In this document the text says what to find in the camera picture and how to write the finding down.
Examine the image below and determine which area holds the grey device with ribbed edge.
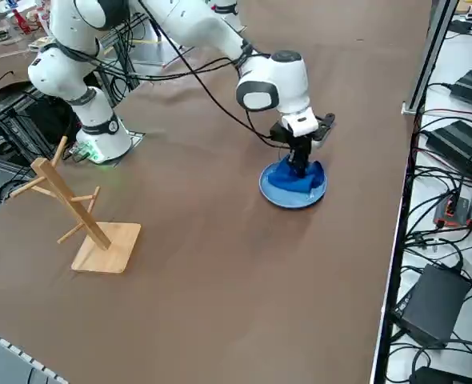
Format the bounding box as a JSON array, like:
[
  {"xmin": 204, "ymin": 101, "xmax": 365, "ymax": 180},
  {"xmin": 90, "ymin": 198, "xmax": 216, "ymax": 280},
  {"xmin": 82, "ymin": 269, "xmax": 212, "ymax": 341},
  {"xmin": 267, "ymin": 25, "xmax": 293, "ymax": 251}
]
[{"xmin": 0, "ymin": 322, "xmax": 71, "ymax": 384}]

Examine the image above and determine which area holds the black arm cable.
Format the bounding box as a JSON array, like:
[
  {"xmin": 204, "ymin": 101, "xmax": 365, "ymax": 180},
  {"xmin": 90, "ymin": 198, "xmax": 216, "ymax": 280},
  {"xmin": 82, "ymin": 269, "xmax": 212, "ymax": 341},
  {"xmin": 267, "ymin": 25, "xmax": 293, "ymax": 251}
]
[{"xmin": 138, "ymin": 0, "xmax": 291, "ymax": 148}]

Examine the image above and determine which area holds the aluminium camera post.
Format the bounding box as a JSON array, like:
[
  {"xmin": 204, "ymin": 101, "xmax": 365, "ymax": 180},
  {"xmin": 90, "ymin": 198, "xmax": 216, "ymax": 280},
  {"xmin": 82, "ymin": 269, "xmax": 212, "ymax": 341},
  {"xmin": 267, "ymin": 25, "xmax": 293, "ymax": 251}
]
[{"xmin": 402, "ymin": 0, "xmax": 461, "ymax": 116}]

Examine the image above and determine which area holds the black power supply box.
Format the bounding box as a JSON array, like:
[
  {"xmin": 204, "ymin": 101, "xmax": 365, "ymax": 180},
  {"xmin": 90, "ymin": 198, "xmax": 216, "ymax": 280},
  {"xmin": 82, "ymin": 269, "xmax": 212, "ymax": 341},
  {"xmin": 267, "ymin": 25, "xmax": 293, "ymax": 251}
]
[{"xmin": 391, "ymin": 263, "xmax": 472, "ymax": 348}]

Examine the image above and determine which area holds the red clamp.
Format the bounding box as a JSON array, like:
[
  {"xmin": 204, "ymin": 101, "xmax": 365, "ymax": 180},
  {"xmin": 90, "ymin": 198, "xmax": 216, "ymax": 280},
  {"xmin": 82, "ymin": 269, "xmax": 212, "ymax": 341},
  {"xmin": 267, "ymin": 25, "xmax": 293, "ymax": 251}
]
[{"xmin": 14, "ymin": 10, "xmax": 32, "ymax": 35}]

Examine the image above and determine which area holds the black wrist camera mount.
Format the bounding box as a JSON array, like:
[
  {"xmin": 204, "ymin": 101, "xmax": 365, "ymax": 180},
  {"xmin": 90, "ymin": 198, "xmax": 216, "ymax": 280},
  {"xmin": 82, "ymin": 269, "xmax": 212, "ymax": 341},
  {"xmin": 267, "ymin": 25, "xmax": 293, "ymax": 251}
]
[{"xmin": 312, "ymin": 113, "xmax": 337, "ymax": 148}]

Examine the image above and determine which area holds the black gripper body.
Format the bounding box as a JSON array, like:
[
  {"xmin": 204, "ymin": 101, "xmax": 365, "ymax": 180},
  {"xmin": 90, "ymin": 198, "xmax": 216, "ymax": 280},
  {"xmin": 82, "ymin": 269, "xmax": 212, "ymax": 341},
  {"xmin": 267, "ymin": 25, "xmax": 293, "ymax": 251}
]
[{"xmin": 270, "ymin": 122, "xmax": 322, "ymax": 152}]

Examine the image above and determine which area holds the metal base plate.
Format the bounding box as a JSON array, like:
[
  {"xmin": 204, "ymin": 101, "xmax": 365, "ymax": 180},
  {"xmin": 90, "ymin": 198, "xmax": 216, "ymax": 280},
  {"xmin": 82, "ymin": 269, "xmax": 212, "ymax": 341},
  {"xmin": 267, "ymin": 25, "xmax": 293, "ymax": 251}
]
[{"xmin": 74, "ymin": 128, "xmax": 146, "ymax": 166}]

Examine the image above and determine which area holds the light blue plastic plate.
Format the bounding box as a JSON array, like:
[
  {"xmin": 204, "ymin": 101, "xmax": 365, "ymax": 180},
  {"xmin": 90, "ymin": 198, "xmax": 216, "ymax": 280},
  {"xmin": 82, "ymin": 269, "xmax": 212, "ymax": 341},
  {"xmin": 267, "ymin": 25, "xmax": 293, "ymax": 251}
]
[{"xmin": 258, "ymin": 158, "xmax": 328, "ymax": 210}]

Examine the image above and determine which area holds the wooden cup rack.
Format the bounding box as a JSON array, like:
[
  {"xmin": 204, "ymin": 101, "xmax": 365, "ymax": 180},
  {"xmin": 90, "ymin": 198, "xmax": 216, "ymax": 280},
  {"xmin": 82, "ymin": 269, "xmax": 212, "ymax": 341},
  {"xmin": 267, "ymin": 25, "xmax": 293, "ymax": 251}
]
[{"xmin": 10, "ymin": 135, "xmax": 142, "ymax": 274}]

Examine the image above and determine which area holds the large black power adapter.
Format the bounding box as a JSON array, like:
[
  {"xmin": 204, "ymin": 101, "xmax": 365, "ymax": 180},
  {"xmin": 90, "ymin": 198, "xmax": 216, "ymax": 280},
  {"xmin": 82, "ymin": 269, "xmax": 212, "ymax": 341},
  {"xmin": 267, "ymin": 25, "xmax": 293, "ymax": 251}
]
[{"xmin": 425, "ymin": 119, "xmax": 472, "ymax": 187}]

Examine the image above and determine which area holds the blue cloth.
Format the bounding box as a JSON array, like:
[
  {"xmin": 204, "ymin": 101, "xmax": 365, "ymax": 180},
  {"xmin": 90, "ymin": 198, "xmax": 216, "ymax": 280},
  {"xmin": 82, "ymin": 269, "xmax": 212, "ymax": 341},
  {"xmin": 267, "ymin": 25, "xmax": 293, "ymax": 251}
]
[{"xmin": 266, "ymin": 158, "xmax": 326, "ymax": 194}]

